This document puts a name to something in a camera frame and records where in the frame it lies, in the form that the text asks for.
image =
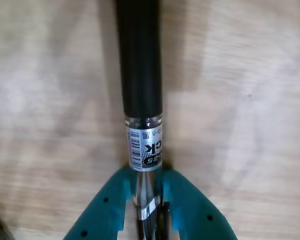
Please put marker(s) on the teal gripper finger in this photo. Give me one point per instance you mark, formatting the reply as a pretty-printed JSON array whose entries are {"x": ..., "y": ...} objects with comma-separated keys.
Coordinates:
[
  {"x": 102, "y": 212},
  {"x": 197, "y": 212}
]

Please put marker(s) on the black retractable pen silver label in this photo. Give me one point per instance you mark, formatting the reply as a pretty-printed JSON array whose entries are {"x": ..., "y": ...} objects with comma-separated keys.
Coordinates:
[{"x": 140, "y": 62}]

